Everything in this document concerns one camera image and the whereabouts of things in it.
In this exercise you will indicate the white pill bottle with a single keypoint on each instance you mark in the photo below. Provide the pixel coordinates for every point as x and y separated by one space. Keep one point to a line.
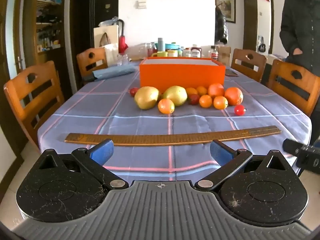
186 52

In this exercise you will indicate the small black hanging bag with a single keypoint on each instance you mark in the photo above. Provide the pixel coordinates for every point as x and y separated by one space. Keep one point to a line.
261 45

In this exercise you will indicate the blue thermos bottle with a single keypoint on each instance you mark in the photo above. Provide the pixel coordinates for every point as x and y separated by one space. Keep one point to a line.
161 44

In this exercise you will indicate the dark wooden door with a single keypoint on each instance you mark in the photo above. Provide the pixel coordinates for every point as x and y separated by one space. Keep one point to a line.
82 17

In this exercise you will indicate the clear plastic bag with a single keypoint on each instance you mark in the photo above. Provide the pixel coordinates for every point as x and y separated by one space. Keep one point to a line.
108 22

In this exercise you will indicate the dark bottle with red label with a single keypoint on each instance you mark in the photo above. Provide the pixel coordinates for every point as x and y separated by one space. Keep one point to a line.
213 53

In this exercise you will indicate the yellow-green mango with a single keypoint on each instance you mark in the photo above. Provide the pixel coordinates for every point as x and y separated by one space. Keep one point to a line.
176 95
147 98

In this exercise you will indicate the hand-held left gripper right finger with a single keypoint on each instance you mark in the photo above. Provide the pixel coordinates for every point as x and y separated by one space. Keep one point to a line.
220 153

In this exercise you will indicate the dark wooden doorway frame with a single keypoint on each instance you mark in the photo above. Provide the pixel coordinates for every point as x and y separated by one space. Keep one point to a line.
247 17

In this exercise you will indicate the yellow-green mug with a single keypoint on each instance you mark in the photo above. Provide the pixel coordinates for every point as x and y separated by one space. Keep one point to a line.
161 54

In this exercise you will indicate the blue folded cloth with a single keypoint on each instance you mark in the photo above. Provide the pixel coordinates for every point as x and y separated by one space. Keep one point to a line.
112 72

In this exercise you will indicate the dark red tomato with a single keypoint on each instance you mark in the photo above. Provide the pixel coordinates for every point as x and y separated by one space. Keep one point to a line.
193 99

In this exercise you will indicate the clear glass jar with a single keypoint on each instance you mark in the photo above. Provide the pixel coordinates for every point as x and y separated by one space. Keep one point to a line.
148 48
123 60

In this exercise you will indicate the white paper bag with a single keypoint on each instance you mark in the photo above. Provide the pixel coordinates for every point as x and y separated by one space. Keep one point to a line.
111 53

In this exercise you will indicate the orange cardboard box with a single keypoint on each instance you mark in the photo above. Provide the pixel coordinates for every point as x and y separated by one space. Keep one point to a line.
180 77

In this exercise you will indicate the hanging dark jacket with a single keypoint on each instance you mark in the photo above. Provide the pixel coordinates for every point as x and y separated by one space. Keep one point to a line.
221 27

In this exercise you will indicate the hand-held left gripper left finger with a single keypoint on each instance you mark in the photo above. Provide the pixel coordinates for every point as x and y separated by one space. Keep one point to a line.
102 152

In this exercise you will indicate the small orange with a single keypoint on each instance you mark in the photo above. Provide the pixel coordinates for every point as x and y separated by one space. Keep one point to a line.
166 106
201 90
205 101
220 102
191 90

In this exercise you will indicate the small framed picture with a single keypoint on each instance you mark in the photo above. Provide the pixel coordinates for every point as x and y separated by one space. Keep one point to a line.
228 7

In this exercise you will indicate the brown cardboard box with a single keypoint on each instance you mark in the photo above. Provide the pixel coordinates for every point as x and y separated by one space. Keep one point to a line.
224 55

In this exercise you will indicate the brown door with glass pane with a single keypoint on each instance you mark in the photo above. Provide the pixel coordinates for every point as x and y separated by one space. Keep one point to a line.
12 55

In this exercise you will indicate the wooden shelf cabinet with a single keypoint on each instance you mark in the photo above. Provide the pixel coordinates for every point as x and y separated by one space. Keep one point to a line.
47 30

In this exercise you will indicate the large orange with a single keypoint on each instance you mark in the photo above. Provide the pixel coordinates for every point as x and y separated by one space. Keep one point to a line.
216 90
233 96

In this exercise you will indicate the wooden dining chair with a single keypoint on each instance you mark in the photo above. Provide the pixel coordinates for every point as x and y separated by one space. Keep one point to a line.
20 90
307 80
98 60
258 61

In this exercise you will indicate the beige paper bag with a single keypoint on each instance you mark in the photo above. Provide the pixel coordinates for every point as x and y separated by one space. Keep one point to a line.
105 36

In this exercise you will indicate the red folded umbrella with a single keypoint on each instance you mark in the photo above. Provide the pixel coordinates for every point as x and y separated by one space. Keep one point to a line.
123 42

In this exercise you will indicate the teal bowl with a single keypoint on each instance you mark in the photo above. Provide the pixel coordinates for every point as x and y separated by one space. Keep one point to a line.
173 46

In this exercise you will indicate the white light switch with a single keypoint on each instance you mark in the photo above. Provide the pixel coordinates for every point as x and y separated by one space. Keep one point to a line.
140 4

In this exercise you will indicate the long wooden ruler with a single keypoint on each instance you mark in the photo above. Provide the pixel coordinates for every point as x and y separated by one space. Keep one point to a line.
162 138

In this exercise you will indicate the blue checked tablecloth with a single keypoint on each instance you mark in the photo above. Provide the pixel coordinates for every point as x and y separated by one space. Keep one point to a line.
125 125

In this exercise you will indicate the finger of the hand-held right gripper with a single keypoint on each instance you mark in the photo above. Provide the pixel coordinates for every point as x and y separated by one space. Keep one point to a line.
308 157

